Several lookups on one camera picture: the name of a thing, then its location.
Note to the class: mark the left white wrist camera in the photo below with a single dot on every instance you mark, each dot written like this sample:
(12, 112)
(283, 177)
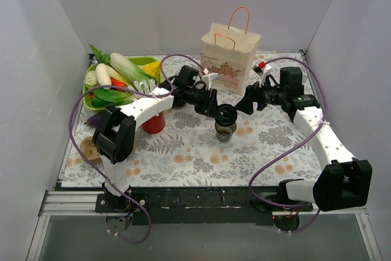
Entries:
(208, 78)

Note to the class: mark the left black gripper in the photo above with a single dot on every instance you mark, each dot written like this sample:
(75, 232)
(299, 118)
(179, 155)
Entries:
(211, 103)

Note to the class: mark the floral table mat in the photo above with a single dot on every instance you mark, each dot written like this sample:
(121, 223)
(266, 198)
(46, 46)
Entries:
(263, 150)

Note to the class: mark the white toy radish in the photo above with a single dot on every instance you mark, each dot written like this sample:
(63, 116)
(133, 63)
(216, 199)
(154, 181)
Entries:
(102, 75)

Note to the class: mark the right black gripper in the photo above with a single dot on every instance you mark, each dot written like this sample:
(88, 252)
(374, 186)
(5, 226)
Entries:
(252, 97)

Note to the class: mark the green vegetable basket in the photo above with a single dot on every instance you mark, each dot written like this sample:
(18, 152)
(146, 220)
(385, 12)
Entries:
(101, 98)

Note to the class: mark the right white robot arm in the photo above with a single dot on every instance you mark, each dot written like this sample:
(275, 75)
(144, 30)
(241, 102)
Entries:
(344, 181)

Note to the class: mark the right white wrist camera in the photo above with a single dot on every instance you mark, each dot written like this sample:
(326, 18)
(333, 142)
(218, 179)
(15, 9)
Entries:
(262, 70)

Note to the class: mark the toy napa cabbage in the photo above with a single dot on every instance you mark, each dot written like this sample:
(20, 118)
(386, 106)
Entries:
(130, 71)

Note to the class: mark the green toy cabbage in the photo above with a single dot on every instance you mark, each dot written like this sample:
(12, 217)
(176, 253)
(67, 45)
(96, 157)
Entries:
(90, 80)

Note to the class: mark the brown cardboard cup carrier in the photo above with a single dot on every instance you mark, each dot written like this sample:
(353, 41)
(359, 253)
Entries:
(89, 149)

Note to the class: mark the paper takeout bag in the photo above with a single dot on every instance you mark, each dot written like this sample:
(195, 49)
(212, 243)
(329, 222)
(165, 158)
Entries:
(229, 52)

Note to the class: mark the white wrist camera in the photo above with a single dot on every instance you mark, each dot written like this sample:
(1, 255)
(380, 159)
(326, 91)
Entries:
(262, 70)
(208, 78)

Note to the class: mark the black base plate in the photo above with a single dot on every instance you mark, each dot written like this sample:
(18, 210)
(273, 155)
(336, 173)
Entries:
(198, 205)

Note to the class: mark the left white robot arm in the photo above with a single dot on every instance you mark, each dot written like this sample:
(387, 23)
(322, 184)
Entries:
(115, 133)

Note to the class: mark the aluminium rail frame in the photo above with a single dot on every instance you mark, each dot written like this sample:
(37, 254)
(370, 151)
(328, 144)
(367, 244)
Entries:
(69, 228)

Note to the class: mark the red straw holder cup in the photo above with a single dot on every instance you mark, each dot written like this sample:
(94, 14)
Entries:
(154, 125)

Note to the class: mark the purple toy eggplant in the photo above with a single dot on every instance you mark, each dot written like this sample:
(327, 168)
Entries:
(94, 120)

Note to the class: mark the yellow toy leaf vegetable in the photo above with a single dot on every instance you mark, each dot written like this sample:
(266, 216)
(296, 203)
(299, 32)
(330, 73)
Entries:
(153, 69)

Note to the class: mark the black cup lid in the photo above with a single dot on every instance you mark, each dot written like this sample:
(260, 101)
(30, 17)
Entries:
(228, 115)

